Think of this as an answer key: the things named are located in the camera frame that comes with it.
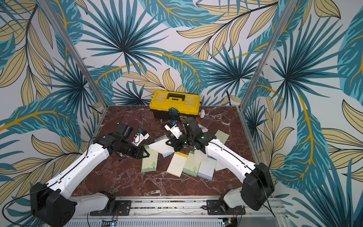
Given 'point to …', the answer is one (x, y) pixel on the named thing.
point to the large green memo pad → (191, 166)
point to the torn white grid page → (220, 166)
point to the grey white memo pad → (207, 169)
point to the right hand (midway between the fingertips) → (168, 141)
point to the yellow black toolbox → (187, 103)
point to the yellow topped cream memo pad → (177, 164)
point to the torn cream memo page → (200, 156)
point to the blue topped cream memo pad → (161, 139)
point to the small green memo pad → (149, 164)
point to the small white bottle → (202, 113)
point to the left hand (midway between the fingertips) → (146, 157)
